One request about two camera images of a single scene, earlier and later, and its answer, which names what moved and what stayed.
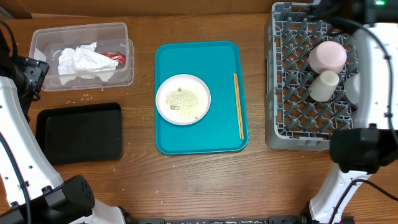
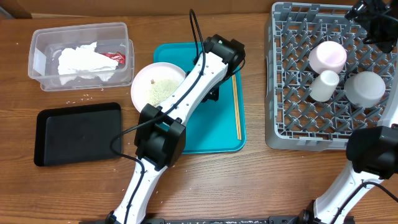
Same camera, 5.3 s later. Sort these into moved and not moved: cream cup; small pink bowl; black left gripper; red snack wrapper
Moved: black left gripper
Not moved: small pink bowl; cream cup; red snack wrapper
